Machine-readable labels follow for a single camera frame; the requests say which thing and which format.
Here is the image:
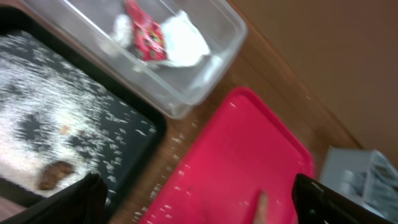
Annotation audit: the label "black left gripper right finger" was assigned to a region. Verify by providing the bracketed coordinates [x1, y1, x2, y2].
[292, 174, 392, 224]

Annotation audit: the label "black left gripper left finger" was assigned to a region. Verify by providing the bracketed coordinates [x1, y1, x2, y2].
[1, 174, 108, 224]

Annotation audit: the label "dark brown food scrap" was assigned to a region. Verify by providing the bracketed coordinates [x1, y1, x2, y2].
[37, 161, 75, 190]

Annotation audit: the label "red foil snack wrapper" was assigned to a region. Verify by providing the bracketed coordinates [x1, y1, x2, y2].
[125, 0, 167, 61]

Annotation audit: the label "white paper napkin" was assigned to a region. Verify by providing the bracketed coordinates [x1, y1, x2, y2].
[109, 11, 211, 69]

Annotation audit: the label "grey dishwasher rack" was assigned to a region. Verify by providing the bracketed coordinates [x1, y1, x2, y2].
[320, 147, 397, 223]

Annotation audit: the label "black food waste tray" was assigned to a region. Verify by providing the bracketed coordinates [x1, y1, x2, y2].
[1, 6, 166, 213]

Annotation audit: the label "clear plastic waste bin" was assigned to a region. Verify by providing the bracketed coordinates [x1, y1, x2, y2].
[23, 0, 247, 119]

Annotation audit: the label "small tan food crumb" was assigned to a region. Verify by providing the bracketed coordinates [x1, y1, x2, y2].
[60, 125, 70, 135]

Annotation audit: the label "scattered white rice grains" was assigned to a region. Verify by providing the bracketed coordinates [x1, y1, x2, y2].
[1, 30, 157, 197]

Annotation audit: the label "red plastic serving tray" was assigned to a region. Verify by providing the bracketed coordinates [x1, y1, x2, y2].
[141, 88, 314, 224]

